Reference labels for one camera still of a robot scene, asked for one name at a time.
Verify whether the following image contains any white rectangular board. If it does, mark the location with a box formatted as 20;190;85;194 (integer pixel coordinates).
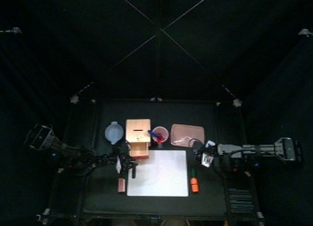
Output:
126;149;190;198

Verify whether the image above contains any wooden box with drawer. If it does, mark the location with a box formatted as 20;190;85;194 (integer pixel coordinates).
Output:
125;118;152;160

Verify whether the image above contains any pink square plate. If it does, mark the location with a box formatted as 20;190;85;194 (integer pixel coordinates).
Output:
169;124;206;148

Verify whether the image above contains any pink plastic cup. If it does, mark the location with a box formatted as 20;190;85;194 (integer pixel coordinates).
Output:
150;125;170;145

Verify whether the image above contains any pale blue spouted bowl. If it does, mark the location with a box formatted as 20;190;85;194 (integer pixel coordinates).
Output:
105;121;125;145

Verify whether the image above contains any pink rectangular block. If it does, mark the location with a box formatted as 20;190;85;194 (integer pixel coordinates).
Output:
118;178;127;194

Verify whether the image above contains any orange toy carrot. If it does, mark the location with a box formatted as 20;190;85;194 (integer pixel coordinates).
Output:
190;168;201;194

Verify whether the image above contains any thin white cord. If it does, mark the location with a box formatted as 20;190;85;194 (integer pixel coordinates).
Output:
113;0;240;100
73;0;217;98

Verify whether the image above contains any translucent pink plastic piece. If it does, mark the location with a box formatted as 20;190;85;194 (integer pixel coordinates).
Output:
173;136;197;147

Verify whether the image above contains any white text label sticker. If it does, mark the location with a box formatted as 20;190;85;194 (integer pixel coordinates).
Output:
228;188;256;214

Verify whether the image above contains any blue and red utensil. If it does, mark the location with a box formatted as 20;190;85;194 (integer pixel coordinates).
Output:
148;129;166;145

